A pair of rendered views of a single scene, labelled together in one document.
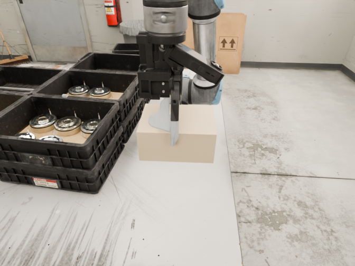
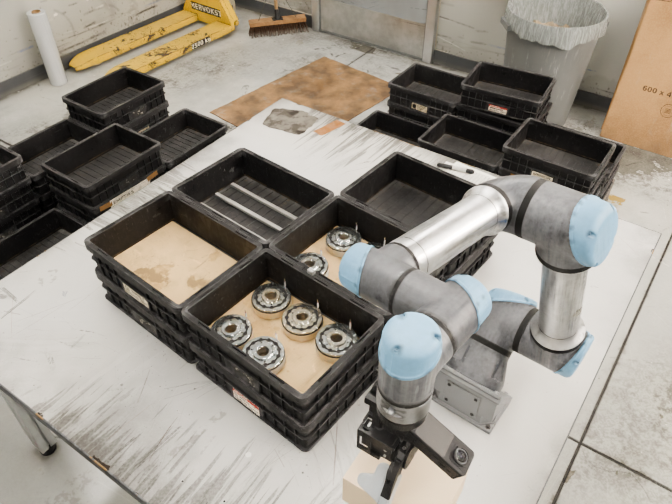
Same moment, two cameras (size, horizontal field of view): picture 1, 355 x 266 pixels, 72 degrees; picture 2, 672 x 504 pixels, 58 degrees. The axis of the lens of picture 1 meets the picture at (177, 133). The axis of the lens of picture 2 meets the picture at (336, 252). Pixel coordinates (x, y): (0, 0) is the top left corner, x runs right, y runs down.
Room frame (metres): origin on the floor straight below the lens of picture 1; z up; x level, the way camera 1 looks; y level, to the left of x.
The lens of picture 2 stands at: (-0.01, -0.14, 2.02)
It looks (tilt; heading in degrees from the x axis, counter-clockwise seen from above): 43 degrees down; 30
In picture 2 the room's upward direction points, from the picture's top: straight up
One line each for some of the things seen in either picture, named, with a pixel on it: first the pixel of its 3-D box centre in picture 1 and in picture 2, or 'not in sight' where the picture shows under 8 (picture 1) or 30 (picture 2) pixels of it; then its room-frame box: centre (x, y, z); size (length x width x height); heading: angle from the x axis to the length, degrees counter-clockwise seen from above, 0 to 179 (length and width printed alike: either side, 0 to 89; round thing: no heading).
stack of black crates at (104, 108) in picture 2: not in sight; (124, 129); (1.81, 2.15, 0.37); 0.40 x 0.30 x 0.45; 175
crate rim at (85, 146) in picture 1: (54, 119); (282, 318); (0.77, 0.45, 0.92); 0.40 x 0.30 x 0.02; 81
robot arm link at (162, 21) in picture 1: (165, 19); (402, 396); (0.46, 0.02, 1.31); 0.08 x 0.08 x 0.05
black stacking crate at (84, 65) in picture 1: (115, 72); (420, 212); (1.36, 0.35, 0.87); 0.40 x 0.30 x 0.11; 81
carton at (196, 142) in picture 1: (177, 131); (404, 484); (0.46, 0.00, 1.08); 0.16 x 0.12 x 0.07; 87
